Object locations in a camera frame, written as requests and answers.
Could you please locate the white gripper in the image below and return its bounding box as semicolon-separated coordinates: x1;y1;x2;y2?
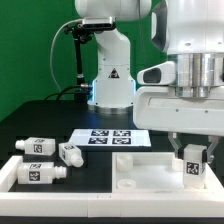
133;53;224;164

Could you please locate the white square tabletop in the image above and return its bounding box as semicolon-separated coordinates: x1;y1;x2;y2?
111;151;221;195

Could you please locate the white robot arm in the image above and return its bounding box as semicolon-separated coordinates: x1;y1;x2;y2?
75;0;224;137

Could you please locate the white U-shaped obstacle fence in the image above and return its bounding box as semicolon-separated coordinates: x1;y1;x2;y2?
0;156;224;218

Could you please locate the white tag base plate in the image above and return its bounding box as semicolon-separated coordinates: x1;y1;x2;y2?
69;129;151;147

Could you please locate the black camera on stand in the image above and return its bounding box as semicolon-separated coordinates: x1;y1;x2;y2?
64;23;92;102

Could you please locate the grey camera cable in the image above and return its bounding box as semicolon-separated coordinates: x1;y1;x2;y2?
49;18;84;94

